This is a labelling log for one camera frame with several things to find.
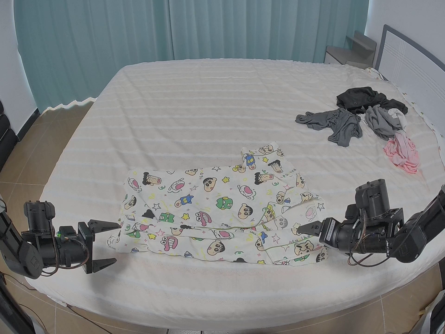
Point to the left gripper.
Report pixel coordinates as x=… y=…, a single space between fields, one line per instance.
x=71 y=252

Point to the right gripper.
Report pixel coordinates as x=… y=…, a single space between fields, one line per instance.
x=342 y=237

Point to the white printed pyjama top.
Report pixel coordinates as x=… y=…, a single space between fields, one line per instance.
x=226 y=214

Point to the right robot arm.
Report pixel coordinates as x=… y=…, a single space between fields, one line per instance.
x=413 y=235

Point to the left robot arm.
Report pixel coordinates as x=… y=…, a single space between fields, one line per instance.
x=27 y=256

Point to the bed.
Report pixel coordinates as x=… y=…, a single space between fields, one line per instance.
x=208 y=110

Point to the pink garment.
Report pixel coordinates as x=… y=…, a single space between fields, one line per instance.
x=403 y=153

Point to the dark grey garment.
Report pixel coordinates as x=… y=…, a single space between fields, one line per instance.
x=342 y=127

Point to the light grey garment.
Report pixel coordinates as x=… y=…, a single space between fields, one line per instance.
x=380 y=124

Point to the black garment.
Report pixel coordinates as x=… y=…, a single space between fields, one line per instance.
x=358 y=97

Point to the grey bedside table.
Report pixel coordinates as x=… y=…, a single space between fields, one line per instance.
x=346 y=52

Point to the blue-green curtain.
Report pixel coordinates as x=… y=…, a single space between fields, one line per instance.
x=173 y=19

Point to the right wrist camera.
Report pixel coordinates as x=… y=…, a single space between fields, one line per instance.
x=351 y=214

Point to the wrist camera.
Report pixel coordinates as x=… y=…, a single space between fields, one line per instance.
x=67 y=232
x=351 y=214

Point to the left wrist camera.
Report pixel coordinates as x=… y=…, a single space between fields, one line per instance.
x=67 y=232

